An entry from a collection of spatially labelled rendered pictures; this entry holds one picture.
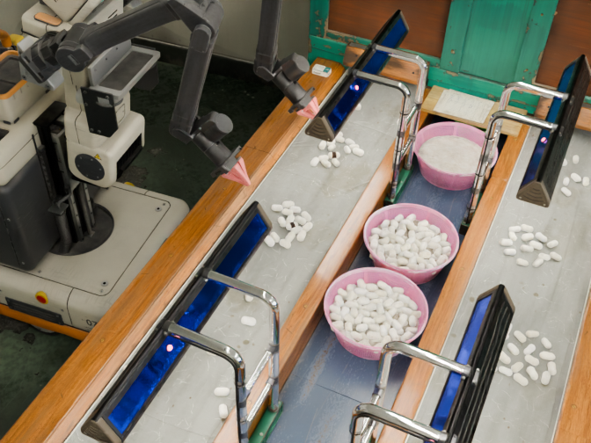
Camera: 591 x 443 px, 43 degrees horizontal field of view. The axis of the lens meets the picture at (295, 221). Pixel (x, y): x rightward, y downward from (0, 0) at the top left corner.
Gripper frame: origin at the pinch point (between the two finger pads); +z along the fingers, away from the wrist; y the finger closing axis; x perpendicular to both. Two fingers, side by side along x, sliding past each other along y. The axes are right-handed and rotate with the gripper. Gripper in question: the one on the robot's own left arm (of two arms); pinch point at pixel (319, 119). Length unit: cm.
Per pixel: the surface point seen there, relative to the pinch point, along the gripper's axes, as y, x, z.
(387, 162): -3.7, -12.4, 22.5
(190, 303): -102, -32, -5
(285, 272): -57, -4, 18
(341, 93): -23.0, -31.9, -7.1
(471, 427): -102, -67, 41
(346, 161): -6.3, -2.3, 14.5
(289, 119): 2.3, 11.3, -5.3
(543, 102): 39, -43, 45
